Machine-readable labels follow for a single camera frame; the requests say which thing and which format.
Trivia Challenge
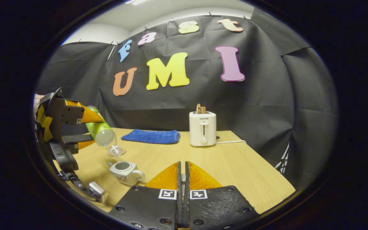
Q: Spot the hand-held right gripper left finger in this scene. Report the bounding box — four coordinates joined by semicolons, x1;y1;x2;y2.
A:
109;161;182;230

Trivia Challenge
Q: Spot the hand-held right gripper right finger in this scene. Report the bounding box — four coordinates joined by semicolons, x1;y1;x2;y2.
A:
184;161;259;230

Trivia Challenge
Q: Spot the green label water bottle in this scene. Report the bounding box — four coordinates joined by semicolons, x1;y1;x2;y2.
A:
85;105;126;157

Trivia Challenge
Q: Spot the white teacup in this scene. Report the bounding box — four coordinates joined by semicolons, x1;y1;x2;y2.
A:
108;161;145;187

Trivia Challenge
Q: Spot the blue towel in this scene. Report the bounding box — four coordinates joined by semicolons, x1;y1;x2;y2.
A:
121;129;181;144

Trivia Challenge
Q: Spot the white toaster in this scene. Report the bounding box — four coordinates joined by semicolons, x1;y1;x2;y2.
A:
189;111;217;147

